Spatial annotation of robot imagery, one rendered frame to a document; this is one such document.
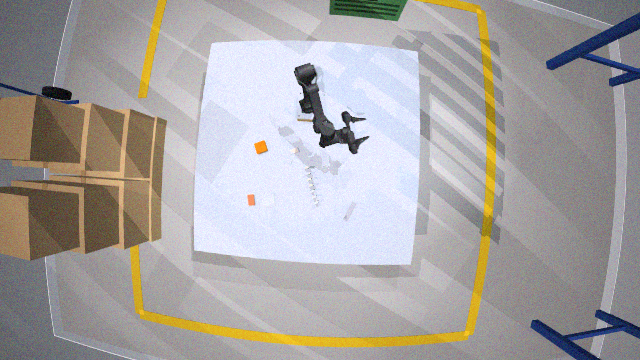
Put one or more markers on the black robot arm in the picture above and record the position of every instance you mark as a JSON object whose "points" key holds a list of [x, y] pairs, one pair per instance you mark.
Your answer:
{"points": [[311, 103]]}

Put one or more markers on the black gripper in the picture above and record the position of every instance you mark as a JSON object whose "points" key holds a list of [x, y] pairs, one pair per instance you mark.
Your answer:
{"points": [[347, 118]]}

